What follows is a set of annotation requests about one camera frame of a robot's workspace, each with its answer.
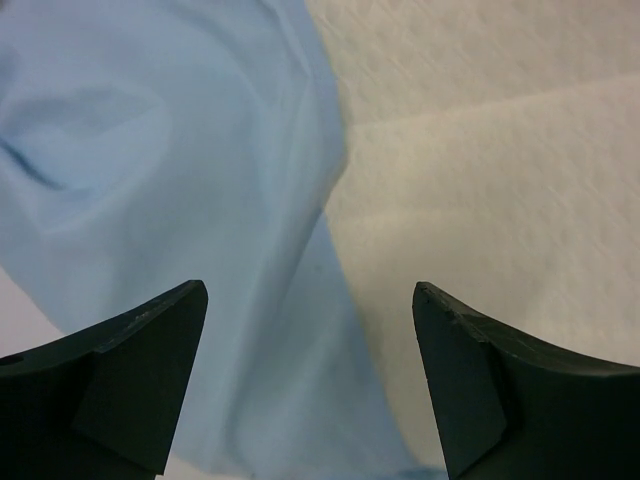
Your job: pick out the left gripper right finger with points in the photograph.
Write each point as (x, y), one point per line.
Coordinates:
(511, 406)

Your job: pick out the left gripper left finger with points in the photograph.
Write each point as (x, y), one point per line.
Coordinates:
(103, 402)

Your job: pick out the cream pillow with yellow edge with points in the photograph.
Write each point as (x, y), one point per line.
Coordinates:
(493, 150)

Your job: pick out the light blue pillowcase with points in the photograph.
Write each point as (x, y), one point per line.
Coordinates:
(146, 143)

